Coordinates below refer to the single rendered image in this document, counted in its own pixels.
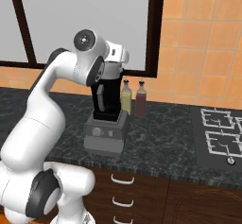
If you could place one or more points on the grey blender base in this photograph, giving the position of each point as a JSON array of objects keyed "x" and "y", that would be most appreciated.
[{"x": 105, "y": 136}]

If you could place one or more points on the brown wooden cupboard door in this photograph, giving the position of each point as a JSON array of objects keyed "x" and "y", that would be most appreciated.
[{"x": 204, "y": 205}]

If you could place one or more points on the dark red sauce bottle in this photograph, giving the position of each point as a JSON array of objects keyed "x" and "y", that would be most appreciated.
[{"x": 140, "y": 103}]

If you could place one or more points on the black gas hob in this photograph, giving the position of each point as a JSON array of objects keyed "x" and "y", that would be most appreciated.
[{"x": 217, "y": 139}]

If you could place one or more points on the black blender jar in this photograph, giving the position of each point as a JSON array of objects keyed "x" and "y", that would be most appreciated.
[{"x": 110, "y": 98}]

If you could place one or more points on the yellow oil bottle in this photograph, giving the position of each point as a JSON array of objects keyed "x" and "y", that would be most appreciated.
[{"x": 126, "y": 100}]

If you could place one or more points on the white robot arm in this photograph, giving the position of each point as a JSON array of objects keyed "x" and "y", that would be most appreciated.
[{"x": 41, "y": 124}]

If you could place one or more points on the dark framed window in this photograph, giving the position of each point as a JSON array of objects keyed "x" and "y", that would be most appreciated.
[{"x": 94, "y": 16}]

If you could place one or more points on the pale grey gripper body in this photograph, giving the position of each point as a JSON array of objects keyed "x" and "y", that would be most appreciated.
[{"x": 112, "y": 69}]

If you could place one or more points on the silver hob knob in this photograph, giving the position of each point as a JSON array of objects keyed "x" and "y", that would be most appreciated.
[{"x": 231, "y": 161}]

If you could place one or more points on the brown wooden drawer front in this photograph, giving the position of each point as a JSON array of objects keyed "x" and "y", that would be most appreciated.
[
  {"x": 151, "y": 219},
  {"x": 151, "y": 182},
  {"x": 151, "y": 202}
]

